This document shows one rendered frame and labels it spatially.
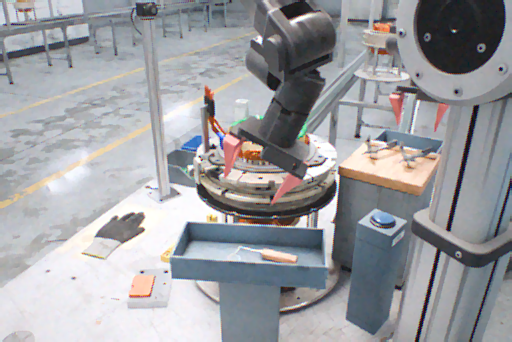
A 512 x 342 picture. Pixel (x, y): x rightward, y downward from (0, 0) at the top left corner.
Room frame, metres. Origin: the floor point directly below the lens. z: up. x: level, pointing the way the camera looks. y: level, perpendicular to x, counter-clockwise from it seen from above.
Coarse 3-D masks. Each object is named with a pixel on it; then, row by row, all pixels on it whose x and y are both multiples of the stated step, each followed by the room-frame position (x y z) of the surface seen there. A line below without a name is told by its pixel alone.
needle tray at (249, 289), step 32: (192, 224) 0.64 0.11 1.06; (224, 224) 0.64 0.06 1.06; (256, 224) 0.63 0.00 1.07; (192, 256) 0.60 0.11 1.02; (224, 256) 0.60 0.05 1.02; (256, 256) 0.60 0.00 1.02; (320, 256) 0.59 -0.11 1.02; (224, 288) 0.55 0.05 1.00; (256, 288) 0.54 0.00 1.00; (320, 288) 0.52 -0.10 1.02; (224, 320) 0.55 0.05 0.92; (256, 320) 0.54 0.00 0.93
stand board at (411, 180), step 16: (352, 160) 0.91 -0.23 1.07; (368, 160) 0.91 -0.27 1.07; (384, 160) 0.91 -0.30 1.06; (416, 160) 0.91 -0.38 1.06; (432, 160) 0.91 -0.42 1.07; (352, 176) 0.86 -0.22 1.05; (368, 176) 0.84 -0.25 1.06; (384, 176) 0.83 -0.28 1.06; (400, 176) 0.83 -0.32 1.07; (416, 176) 0.83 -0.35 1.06; (416, 192) 0.78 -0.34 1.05
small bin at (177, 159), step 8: (176, 152) 1.48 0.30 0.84; (184, 152) 1.47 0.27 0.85; (192, 152) 1.46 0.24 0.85; (168, 160) 1.43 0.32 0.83; (176, 160) 1.48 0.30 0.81; (184, 160) 1.47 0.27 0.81; (192, 160) 1.46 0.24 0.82; (168, 168) 1.35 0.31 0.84; (176, 168) 1.33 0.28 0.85; (168, 176) 1.35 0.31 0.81; (176, 176) 1.34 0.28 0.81; (184, 176) 1.32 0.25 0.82; (192, 176) 1.40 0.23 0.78; (184, 184) 1.33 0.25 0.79; (192, 184) 1.31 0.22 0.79
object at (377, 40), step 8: (368, 32) 2.98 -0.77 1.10; (368, 40) 2.96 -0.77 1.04; (376, 40) 2.89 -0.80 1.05; (384, 40) 2.86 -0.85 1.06; (368, 48) 3.09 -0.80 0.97; (376, 48) 2.90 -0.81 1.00; (368, 56) 3.09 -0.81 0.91; (376, 56) 2.91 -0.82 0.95; (392, 56) 3.10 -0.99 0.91; (368, 64) 3.09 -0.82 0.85; (376, 64) 2.91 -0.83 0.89; (400, 64) 2.92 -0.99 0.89; (360, 72) 3.07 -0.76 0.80; (368, 72) 3.07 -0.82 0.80; (376, 72) 3.09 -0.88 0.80; (384, 72) 3.09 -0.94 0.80; (392, 72) 3.06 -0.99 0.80; (400, 72) 2.92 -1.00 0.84; (368, 80) 2.87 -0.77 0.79; (376, 80) 2.84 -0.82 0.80; (384, 80) 2.83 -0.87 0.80; (392, 80) 2.83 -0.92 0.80; (400, 80) 2.84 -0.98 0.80
